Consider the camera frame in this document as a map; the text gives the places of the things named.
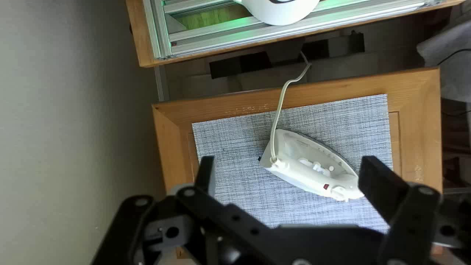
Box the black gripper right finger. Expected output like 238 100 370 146
358 155 471 265

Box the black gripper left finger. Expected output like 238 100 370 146
93 155 316 265

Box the white steam iron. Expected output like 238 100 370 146
260 128 366 204

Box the grey woven placemat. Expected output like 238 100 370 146
190 93 395 233

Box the wooden side table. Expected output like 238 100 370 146
151 67 445 199

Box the black metal stand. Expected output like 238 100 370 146
210 30 367 80

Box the white iron power cord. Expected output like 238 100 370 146
268 49 313 164

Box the aluminium rail base frame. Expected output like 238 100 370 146
142 0 429 61

